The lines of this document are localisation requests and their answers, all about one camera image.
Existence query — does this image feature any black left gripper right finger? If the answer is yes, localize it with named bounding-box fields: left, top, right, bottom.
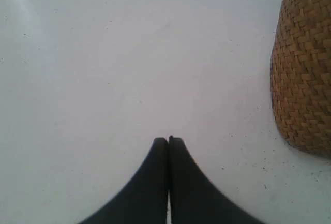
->
left=169, top=136, right=261, bottom=224

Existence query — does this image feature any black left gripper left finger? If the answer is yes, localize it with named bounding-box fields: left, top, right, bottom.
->
left=82, top=138, right=169, bottom=223

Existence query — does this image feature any woven straw basket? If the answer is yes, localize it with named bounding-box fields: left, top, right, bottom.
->
left=270, top=0, right=330, bottom=158

